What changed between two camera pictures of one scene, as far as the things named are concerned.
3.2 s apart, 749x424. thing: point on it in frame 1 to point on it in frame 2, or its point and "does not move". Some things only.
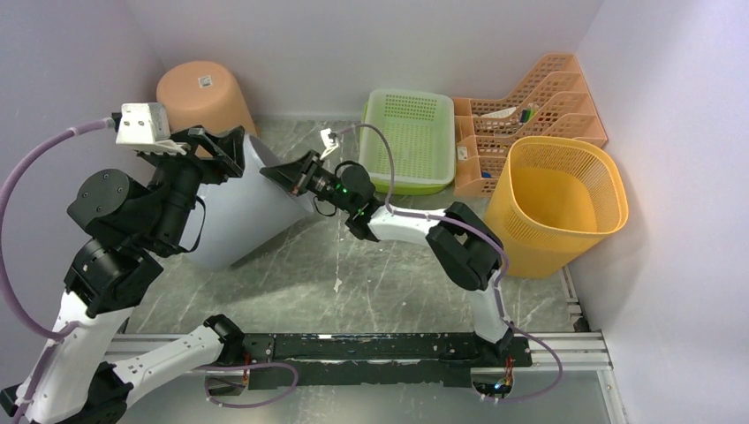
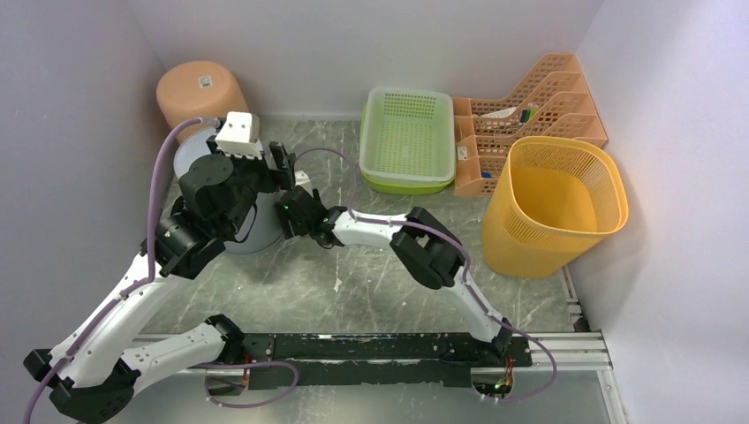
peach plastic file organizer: (555, 101) does not move
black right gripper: (297, 177) to (285, 217)
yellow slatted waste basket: (554, 199) does not move
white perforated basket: (420, 126) does not move
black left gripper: (229, 147) to (275, 177)
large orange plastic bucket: (204, 94) does not move
